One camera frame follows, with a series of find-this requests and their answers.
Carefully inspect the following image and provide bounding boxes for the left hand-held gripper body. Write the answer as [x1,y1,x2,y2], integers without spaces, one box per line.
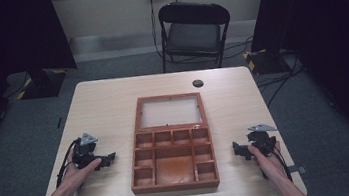
[68,130,106,174]

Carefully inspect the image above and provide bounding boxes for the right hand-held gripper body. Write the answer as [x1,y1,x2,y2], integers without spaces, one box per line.
[245,122,282,161]

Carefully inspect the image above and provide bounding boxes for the wooden compartment box with glass lid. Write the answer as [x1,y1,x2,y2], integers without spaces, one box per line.
[120,89,222,196]

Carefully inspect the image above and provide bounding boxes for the person's left hand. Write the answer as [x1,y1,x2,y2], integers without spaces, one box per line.
[53,144,108,196]

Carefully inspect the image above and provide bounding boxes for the person's right hand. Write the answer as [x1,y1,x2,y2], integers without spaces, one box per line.
[247,139,289,187]

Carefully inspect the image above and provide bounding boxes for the black stand base yellow tape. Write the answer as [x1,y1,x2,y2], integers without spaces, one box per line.
[242,45,293,78]
[13,65,71,102]

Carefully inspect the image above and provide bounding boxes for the black folding chair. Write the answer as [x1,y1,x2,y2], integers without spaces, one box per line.
[154,0,237,76]

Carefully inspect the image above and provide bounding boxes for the black curtain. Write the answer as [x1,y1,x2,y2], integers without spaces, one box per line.
[245,0,349,181]

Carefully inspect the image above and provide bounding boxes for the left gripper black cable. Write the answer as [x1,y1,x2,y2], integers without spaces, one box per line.
[50,138,89,196]

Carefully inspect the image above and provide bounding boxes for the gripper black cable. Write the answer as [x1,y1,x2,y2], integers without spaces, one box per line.
[50,138,89,196]
[268,145,294,185]

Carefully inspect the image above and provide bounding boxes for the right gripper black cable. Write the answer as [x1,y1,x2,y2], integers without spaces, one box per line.
[268,145,294,185]

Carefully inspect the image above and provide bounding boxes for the grey table bracket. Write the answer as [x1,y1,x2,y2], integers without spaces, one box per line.
[287,164,308,177]

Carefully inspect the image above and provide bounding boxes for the black floor cables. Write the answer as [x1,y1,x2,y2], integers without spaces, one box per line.
[222,29,310,113]

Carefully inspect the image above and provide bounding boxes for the round table cable hole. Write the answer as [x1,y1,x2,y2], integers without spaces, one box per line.
[191,78,205,90]

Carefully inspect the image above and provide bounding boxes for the black wall cable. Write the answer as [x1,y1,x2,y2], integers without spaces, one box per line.
[147,0,172,64]

